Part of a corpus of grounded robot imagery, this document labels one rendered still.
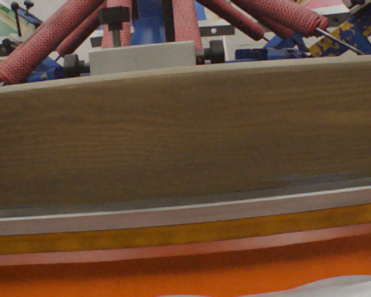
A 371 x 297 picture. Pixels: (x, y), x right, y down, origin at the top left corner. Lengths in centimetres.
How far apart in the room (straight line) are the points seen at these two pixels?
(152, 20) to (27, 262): 81
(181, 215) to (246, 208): 3
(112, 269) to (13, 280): 6
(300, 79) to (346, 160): 5
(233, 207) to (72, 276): 10
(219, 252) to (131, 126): 9
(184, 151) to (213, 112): 2
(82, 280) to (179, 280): 5
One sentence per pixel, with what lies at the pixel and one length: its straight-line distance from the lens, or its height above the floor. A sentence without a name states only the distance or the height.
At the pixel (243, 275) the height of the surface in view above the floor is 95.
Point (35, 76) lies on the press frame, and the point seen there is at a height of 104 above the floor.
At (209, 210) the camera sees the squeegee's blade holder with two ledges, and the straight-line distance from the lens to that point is 20.
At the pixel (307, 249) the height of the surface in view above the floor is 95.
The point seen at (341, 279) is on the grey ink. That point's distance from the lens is 21.
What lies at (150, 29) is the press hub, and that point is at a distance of 99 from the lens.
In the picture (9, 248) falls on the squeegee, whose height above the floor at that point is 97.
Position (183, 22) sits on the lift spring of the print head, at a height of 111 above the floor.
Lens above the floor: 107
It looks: 14 degrees down
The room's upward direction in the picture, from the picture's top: 5 degrees counter-clockwise
